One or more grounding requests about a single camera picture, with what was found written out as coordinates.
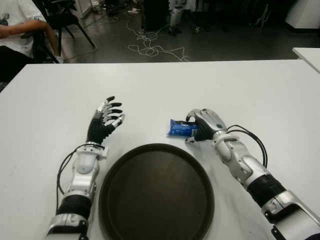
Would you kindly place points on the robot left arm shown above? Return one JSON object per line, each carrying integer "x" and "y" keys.
{"x": 85, "y": 165}

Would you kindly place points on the white cabinet black base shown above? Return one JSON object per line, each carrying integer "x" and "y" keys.
{"x": 305, "y": 12}

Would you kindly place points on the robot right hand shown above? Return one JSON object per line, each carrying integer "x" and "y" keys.
{"x": 210, "y": 125}

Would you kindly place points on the seated person white shirt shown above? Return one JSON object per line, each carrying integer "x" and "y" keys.
{"x": 20, "y": 15}

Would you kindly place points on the black armrest chair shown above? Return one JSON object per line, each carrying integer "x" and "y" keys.
{"x": 37, "y": 42}

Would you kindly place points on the round dark brown tray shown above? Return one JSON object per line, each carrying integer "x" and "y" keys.
{"x": 156, "y": 195}

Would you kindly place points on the blue Oreo packet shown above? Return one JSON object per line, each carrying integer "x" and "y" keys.
{"x": 180, "y": 128}

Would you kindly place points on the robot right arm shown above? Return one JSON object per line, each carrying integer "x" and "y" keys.
{"x": 240, "y": 160}

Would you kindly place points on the silver humanoid robot legs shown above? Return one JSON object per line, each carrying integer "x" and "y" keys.
{"x": 175, "y": 17}

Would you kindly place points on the white side table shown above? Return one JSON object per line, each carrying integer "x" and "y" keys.
{"x": 308, "y": 56}

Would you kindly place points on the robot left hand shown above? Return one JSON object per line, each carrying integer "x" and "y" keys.
{"x": 97, "y": 130}

